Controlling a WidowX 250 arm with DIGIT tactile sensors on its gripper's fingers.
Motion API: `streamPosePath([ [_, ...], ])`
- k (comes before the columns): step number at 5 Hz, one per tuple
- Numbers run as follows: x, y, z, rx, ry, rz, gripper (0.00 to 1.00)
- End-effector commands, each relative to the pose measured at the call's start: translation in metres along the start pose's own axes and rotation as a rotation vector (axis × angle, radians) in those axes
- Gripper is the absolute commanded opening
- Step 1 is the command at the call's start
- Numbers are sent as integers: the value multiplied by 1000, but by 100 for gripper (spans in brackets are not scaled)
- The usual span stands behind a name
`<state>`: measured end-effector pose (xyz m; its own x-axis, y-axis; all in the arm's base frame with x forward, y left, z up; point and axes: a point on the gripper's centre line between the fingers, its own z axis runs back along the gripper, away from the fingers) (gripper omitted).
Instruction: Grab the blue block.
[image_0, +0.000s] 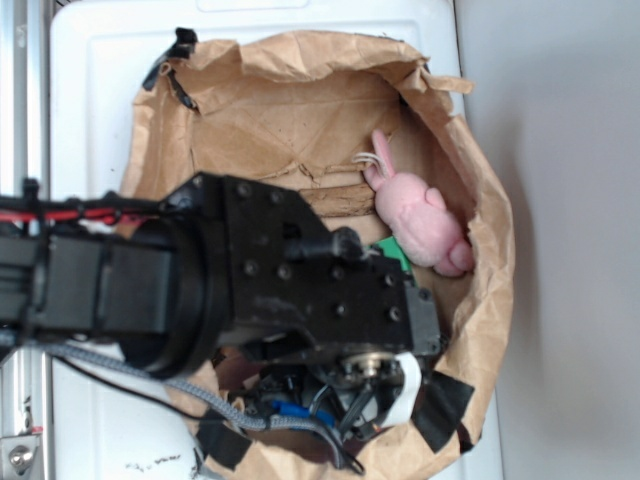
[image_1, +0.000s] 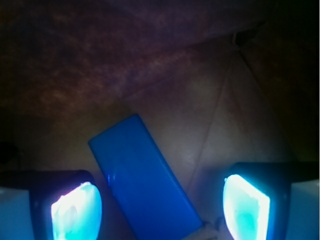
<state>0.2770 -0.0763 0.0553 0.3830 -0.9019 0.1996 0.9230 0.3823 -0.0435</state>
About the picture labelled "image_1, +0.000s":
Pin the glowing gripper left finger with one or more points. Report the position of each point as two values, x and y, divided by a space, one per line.
49 205

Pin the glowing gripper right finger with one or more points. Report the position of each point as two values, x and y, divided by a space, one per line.
272 201

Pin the blue wooden block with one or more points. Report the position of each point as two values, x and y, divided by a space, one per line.
144 186

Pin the brown paper bag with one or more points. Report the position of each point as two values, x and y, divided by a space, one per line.
215 81

